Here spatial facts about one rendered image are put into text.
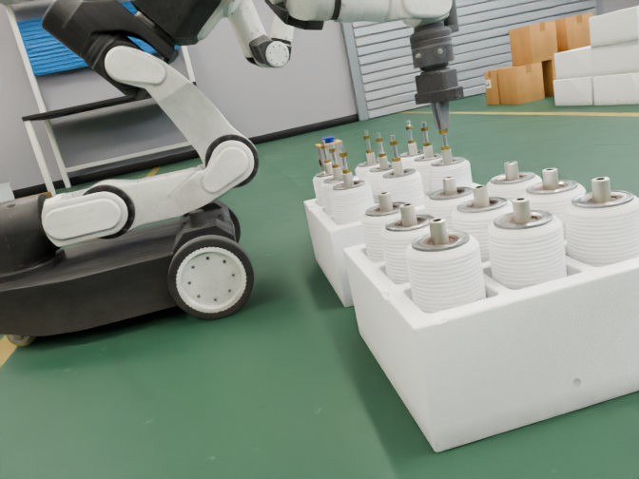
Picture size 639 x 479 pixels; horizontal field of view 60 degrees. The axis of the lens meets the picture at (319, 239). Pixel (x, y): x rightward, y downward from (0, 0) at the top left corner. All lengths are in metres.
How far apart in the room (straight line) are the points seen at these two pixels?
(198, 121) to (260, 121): 4.86
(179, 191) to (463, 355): 0.97
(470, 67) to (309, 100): 1.93
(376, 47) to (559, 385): 5.91
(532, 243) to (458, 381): 0.20
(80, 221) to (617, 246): 1.19
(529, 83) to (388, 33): 2.12
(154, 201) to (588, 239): 1.07
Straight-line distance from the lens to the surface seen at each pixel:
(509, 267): 0.76
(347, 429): 0.84
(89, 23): 1.51
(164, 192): 1.51
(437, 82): 1.25
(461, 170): 1.27
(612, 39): 3.88
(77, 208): 1.50
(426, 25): 1.26
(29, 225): 1.56
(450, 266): 0.70
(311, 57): 6.45
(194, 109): 1.49
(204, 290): 1.33
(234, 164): 1.45
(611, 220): 0.80
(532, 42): 5.03
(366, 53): 6.49
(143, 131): 6.35
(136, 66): 1.47
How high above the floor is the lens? 0.48
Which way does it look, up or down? 15 degrees down
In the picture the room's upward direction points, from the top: 12 degrees counter-clockwise
